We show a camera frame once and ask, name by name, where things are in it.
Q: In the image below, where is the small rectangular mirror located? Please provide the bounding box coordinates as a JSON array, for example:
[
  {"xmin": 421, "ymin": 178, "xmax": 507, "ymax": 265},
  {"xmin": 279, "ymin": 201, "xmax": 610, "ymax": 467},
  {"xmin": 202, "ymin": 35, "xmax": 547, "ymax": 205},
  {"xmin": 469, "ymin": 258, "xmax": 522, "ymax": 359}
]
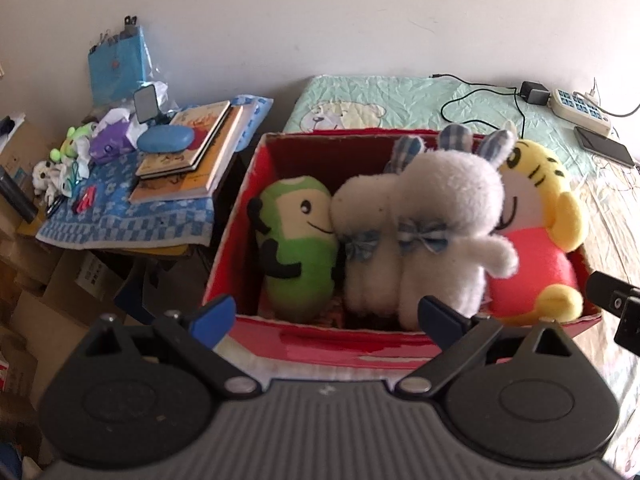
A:
[{"xmin": 134, "ymin": 87, "xmax": 159, "ymax": 124}]

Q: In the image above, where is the illustrated hardcover book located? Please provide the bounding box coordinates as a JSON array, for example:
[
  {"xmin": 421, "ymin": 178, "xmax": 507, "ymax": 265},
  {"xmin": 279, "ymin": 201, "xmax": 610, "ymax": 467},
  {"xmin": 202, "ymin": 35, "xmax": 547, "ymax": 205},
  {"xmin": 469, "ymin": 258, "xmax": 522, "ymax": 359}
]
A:
[{"xmin": 135, "ymin": 101, "xmax": 232, "ymax": 179}]

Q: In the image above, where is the blue glasses case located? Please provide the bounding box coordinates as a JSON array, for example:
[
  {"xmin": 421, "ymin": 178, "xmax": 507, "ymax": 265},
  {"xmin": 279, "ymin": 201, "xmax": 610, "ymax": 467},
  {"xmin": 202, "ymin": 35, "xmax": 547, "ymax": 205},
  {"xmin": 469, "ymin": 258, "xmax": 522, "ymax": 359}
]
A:
[{"xmin": 137, "ymin": 125, "xmax": 194, "ymax": 153}]

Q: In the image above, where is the blue patterned cloth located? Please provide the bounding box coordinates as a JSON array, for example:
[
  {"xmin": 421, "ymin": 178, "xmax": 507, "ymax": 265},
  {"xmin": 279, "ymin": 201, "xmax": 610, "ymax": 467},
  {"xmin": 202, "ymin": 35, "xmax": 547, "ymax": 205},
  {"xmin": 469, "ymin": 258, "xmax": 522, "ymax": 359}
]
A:
[{"xmin": 35, "ymin": 94, "xmax": 275, "ymax": 252}]

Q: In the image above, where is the purple plush toy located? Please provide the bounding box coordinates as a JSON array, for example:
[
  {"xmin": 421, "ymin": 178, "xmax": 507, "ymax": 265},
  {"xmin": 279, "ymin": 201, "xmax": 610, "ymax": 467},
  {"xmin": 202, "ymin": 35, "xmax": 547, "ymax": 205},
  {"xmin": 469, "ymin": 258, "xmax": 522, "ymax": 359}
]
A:
[{"xmin": 90, "ymin": 121, "xmax": 137, "ymax": 164}]

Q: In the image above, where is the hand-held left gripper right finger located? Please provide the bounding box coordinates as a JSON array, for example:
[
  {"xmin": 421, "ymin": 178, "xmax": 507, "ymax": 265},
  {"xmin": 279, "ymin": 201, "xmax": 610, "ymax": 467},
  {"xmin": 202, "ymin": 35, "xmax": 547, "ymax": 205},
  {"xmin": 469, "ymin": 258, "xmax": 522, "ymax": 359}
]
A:
[{"xmin": 397, "ymin": 295, "xmax": 576, "ymax": 402}]

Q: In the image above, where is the stack of books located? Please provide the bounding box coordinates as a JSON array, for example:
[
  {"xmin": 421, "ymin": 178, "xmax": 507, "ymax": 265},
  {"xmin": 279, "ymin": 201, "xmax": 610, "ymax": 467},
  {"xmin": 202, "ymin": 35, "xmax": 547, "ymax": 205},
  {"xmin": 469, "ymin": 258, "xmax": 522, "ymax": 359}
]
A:
[{"xmin": 129, "ymin": 105, "xmax": 246, "ymax": 204}]

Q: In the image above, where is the small white spotted toy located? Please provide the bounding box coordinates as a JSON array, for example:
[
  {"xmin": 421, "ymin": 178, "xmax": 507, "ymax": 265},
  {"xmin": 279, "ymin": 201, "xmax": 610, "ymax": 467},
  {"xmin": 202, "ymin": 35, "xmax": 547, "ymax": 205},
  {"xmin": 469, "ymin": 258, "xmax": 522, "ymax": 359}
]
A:
[{"xmin": 32, "ymin": 160, "xmax": 68, "ymax": 198}]

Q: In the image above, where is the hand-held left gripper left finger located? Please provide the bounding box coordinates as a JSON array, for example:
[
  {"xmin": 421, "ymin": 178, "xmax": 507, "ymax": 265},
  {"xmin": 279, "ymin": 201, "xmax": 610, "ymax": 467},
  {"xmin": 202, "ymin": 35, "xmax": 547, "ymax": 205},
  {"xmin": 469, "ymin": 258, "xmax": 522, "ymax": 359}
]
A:
[{"xmin": 87, "ymin": 294, "xmax": 262, "ymax": 402}]

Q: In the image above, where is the green bean plush toy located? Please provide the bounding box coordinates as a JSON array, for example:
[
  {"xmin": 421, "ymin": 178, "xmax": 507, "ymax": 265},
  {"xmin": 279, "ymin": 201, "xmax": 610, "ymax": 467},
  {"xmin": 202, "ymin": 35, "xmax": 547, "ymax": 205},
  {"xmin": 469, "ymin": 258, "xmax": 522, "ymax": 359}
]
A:
[{"xmin": 246, "ymin": 175, "xmax": 341, "ymax": 322}]

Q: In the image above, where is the blue gift bag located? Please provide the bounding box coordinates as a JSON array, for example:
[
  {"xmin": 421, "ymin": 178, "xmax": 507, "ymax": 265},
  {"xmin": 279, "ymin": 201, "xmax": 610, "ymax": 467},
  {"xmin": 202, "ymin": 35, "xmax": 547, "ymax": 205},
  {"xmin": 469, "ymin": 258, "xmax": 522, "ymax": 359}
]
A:
[{"xmin": 87, "ymin": 25, "xmax": 151, "ymax": 111}]

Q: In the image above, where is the black power adapter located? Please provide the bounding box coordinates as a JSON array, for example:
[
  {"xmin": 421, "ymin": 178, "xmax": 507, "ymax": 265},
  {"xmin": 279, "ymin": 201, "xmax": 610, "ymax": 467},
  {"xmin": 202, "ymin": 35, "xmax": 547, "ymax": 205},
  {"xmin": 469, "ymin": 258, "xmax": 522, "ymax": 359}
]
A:
[{"xmin": 520, "ymin": 81, "xmax": 551, "ymax": 107}]

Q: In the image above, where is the pile of cardboard boxes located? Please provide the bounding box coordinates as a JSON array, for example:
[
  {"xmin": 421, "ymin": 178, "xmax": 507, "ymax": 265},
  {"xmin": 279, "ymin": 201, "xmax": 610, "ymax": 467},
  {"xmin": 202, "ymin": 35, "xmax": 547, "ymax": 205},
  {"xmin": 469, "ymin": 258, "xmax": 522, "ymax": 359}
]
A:
[{"xmin": 0, "ymin": 119, "xmax": 151, "ymax": 461}]

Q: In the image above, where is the cartoon print bed sheet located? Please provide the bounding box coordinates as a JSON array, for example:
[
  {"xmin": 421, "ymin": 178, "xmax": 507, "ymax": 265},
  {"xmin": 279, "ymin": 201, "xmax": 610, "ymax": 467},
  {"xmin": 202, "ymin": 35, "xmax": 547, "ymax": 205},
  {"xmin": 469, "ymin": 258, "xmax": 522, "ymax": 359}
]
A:
[{"xmin": 282, "ymin": 75, "xmax": 640, "ymax": 461}]

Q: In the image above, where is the green frog toy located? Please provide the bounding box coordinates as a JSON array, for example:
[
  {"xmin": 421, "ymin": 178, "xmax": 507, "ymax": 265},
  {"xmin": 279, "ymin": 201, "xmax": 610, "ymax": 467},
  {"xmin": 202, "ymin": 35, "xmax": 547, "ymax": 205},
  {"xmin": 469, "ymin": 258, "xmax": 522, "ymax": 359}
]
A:
[{"xmin": 50, "ymin": 124, "xmax": 97, "ymax": 162}]

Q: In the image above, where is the yellow tiger plush toy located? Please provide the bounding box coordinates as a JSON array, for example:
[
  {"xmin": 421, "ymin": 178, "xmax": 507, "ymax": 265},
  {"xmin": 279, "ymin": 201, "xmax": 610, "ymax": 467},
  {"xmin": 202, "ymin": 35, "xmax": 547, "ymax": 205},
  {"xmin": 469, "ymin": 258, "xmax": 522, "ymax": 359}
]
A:
[{"xmin": 485, "ymin": 140, "xmax": 590, "ymax": 328}]

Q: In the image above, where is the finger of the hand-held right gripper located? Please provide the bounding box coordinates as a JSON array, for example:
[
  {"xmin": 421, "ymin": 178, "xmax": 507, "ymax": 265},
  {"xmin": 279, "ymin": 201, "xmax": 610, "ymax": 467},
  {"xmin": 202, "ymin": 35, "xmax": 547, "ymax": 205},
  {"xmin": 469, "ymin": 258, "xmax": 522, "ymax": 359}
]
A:
[
  {"xmin": 586, "ymin": 270, "xmax": 640, "ymax": 317},
  {"xmin": 615, "ymin": 296, "xmax": 640, "ymax": 357}
]

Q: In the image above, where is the white bunny plush blue bow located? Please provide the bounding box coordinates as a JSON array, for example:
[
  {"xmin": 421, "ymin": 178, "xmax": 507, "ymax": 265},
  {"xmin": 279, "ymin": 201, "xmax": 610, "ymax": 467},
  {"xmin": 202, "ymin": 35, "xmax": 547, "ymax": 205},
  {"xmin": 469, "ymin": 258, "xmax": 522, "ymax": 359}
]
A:
[
  {"xmin": 395, "ymin": 124, "xmax": 521, "ymax": 332},
  {"xmin": 330, "ymin": 135, "xmax": 426, "ymax": 317}
]

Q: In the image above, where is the white power strip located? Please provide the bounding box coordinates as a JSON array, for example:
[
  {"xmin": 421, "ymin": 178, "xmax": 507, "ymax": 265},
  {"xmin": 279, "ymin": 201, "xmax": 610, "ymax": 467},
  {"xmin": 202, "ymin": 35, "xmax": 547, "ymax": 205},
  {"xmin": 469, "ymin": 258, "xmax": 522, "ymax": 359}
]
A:
[{"xmin": 549, "ymin": 88, "xmax": 613, "ymax": 137}]

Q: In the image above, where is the grey power cord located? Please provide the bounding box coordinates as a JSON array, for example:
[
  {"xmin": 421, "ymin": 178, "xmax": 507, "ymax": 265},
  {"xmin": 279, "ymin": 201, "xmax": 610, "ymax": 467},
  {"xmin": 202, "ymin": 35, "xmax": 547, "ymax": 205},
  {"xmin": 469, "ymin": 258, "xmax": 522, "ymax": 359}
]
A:
[{"xmin": 597, "ymin": 102, "xmax": 640, "ymax": 120}]

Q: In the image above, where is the black tube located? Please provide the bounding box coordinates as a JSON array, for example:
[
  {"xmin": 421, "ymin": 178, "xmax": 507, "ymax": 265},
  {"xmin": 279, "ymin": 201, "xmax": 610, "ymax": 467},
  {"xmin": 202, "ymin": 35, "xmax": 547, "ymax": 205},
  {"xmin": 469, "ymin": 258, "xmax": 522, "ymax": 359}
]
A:
[{"xmin": 0, "ymin": 166, "xmax": 38, "ymax": 224}]

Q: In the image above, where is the black smartphone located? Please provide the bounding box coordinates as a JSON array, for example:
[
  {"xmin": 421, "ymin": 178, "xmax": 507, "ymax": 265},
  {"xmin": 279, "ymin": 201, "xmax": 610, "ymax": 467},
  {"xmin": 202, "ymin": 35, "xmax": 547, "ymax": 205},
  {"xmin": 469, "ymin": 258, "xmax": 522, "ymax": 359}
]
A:
[{"xmin": 573, "ymin": 126, "xmax": 636, "ymax": 168}]

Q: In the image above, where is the blue patterned booklet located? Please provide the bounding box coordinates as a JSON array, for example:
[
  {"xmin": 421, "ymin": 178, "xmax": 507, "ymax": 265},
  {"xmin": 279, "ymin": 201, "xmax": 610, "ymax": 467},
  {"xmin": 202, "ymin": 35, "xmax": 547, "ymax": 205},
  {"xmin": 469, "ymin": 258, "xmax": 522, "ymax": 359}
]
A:
[{"xmin": 234, "ymin": 94, "xmax": 275, "ymax": 152}]

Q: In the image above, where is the red cardboard box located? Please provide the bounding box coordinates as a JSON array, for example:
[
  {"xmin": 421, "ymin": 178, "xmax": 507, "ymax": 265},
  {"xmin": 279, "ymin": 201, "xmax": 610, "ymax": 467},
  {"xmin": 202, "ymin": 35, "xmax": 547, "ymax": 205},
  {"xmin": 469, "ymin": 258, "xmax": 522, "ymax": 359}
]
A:
[{"xmin": 201, "ymin": 129, "xmax": 603, "ymax": 372}]

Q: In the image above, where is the black cable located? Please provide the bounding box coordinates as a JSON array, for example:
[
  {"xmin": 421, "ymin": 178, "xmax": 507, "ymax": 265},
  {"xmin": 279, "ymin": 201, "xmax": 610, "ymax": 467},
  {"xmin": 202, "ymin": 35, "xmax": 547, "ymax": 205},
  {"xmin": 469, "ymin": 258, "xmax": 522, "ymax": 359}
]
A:
[{"xmin": 431, "ymin": 73, "xmax": 527, "ymax": 136}]

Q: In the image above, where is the small red plastic item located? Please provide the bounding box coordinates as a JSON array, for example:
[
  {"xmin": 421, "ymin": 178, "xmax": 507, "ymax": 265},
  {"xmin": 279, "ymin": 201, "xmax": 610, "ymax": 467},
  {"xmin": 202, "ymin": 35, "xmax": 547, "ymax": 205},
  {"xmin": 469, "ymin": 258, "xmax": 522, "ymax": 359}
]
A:
[{"xmin": 75, "ymin": 186, "xmax": 99, "ymax": 214}]

